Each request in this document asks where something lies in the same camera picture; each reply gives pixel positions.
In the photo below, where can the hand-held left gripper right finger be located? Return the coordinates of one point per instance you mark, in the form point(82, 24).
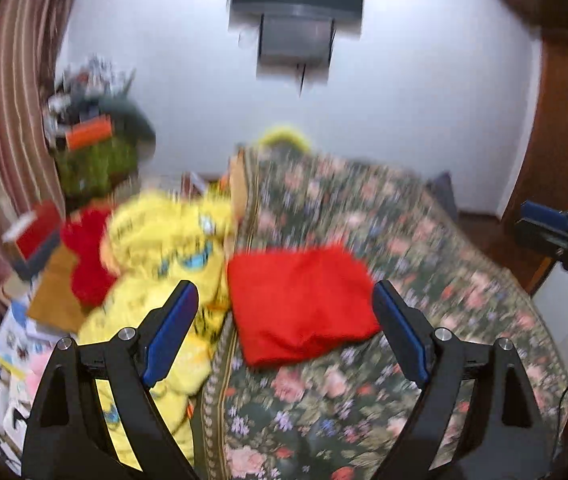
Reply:
point(404, 335)

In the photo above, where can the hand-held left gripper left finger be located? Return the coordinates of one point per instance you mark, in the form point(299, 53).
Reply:
point(171, 335)

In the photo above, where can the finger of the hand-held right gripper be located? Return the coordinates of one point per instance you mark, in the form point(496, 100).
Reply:
point(539, 237)
point(544, 214)

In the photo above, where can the red garment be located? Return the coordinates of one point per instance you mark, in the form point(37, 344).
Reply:
point(304, 300)

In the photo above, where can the yellow printed garment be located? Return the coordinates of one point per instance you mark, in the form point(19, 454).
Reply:
point(163, 255)

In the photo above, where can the wooden door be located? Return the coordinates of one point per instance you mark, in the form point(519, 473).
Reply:
point(559, 135)

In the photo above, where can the floral bed cover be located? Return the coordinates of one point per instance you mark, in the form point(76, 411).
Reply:
point(364, 410)

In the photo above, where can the blue pillow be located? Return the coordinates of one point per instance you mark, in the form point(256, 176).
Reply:
point(444, 195)

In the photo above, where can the red fuzzy cloth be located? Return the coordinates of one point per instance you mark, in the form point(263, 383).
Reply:
point(86, 255)

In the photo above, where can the brown cardboard sheet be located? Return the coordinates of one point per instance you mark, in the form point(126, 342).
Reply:
point(58, 295)

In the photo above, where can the pile of boxes and papers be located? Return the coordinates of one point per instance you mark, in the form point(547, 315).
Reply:
point(8, 375)

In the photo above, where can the red and white box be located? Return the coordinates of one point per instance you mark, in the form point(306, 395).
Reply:
point(36, 230)

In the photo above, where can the green cloth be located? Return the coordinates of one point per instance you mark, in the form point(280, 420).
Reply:
point(93, 165)

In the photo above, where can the orange box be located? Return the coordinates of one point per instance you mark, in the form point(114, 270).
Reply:
point(88, 132)

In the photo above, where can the dark grey cap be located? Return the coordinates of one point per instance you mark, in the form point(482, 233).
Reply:
point(131, 120)

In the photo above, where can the yellow fuzzy item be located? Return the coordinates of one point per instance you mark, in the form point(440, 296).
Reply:
point(286, 137)

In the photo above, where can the pile of printed clutter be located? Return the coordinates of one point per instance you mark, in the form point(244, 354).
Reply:
point(88, 80)

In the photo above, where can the striped curtain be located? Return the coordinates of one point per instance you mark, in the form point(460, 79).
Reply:
point(8, 110)

